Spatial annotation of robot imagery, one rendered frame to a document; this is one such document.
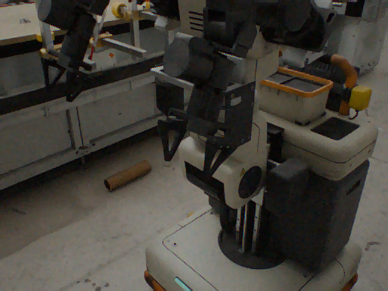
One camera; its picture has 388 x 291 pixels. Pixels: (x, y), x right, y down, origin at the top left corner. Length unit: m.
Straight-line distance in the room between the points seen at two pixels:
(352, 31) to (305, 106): 2.77
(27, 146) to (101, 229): 0.66
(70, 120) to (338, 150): 1.64
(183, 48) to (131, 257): 1.44
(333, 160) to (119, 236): 1.20
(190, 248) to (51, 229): 0.88
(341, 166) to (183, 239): 0.69
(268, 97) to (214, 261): 0.63
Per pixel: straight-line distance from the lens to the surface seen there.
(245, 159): 1.05
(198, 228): 1.62
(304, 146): 1.23
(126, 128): 2.65
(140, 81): 2.33
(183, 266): 1.47
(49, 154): 2.43
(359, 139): 1.26
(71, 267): 1.93
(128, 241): 1.99
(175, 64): 0.60
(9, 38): 2.06
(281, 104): 1.28
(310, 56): 0.86
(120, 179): 2.31
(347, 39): 4.01
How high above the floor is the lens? 1.36
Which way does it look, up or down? 30 degrees down
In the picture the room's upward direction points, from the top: straight up
